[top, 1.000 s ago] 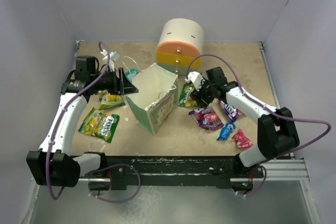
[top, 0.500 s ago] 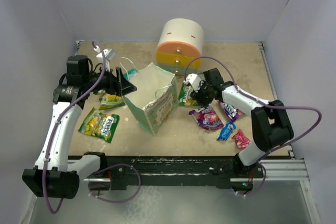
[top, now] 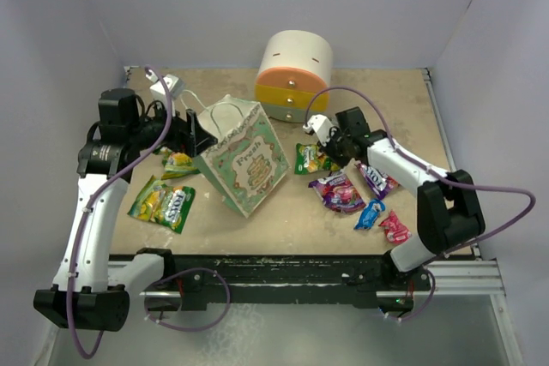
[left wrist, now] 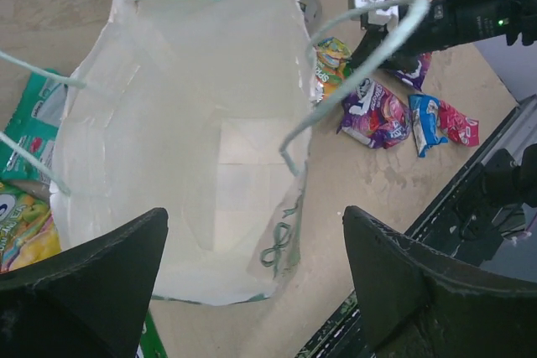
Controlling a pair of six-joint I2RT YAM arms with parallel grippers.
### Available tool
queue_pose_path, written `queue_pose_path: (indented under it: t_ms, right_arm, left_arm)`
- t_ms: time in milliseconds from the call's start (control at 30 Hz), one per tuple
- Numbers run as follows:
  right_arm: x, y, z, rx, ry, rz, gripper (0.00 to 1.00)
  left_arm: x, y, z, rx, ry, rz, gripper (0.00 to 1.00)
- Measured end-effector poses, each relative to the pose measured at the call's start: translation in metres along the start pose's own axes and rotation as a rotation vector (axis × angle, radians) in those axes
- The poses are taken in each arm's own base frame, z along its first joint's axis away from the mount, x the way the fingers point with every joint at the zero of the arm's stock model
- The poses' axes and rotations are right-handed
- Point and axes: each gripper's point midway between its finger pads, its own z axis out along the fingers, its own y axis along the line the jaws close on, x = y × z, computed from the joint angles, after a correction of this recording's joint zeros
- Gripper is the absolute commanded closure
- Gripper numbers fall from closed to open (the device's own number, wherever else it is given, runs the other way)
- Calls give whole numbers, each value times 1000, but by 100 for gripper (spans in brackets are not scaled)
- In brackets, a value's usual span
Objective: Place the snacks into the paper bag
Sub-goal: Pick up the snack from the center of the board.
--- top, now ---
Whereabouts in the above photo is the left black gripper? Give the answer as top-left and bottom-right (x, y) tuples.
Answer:
(128, 97), (216, 158)

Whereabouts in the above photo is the purple berry candy bag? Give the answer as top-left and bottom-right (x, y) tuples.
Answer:
(308, 171), (365, 214)

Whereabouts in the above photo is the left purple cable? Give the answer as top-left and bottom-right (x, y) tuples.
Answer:
(67, 64), (175, 360)

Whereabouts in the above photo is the purple Foxs candy bag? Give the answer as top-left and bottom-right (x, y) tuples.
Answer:
(356, 163), (399, 201)

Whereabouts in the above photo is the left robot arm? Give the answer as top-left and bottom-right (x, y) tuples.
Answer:
(33, 88), (218, 332)

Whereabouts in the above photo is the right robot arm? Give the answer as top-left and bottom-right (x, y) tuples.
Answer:
(304, 107), (486, 290)

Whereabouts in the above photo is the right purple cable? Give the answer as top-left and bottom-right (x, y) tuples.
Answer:
(305, 85), (537, 264)

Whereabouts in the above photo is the pastel mini drawer cabinet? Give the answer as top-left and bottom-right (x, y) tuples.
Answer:
(254, 30), (333, 123)

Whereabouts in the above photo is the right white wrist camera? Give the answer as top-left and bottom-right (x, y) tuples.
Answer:
(302, 114), (334, 146)

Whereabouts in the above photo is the small blue snack packet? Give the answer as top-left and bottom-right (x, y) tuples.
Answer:
(354, 199), (386, 230)

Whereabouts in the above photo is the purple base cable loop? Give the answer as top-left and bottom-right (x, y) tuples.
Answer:
(143, 267), (232, 333)

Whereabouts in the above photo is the small red snack packet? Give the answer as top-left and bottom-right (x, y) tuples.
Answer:
(378, 210), (412, 245)

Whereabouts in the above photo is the green Fresh paper bag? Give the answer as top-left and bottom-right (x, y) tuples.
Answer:
(193, 94), (290, 218)

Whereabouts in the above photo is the green Foxs candy bag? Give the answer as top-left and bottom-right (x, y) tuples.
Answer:
(294, 143), (340, 175)

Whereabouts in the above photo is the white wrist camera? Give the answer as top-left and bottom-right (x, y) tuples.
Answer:
(302, 114), (334, 146)
(149, 75), (186, 107)

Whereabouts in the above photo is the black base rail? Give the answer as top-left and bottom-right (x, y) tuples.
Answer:
(106, 249), (434, 311)

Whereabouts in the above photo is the green yellow candy bag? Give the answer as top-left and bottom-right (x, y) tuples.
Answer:
(160, 147), (200, 180)

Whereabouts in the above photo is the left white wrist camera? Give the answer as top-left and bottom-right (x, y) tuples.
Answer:
(149, 75), (186, 107)

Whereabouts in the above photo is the large green Foxs bag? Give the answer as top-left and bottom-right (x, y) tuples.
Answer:
(127, 176), (196, 234)

